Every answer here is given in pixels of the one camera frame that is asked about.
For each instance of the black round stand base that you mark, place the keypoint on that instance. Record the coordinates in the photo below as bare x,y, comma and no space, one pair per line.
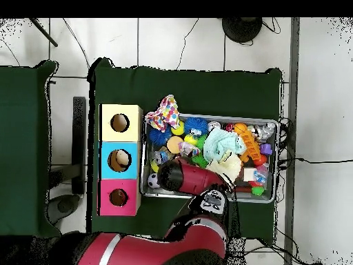
242,29

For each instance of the black rod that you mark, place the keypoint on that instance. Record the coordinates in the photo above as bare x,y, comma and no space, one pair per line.
44,33

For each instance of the orange round sponge disc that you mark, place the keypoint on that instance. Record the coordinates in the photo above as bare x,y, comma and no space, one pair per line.
174,144

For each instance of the cream muslin cloth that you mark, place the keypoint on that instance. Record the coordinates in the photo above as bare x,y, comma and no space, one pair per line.
226,165

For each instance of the purple toy block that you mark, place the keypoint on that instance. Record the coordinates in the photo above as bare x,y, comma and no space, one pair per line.
266,149

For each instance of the orange toy basketball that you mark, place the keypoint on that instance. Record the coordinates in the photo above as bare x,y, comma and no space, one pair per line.
239,128

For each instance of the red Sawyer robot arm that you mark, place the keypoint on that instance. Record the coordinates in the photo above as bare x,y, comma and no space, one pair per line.
193,176

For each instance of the dark green tablecloth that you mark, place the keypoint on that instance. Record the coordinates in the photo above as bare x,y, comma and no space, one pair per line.
193,91
27,88

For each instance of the black upright panel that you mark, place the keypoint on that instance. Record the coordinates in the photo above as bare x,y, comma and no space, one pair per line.
79,143

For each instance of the mint green muslin cloth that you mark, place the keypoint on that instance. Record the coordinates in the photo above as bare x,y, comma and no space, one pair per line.
220,143

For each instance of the small soccer ball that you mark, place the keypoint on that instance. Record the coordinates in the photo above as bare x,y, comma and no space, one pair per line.
152,180

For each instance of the wooden box with three holes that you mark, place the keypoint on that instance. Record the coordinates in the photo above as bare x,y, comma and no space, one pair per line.
121,135

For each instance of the orange long studded brick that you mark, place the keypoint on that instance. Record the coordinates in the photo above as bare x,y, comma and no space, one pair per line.
251,146

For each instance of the white polka dot cloth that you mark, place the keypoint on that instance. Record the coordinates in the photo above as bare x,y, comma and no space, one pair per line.
165,114

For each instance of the grey round base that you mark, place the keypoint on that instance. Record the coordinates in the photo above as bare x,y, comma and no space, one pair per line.
64,207

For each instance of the blue spiky rubber ball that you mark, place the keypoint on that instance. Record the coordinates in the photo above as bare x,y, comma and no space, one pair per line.
195,125
159,136

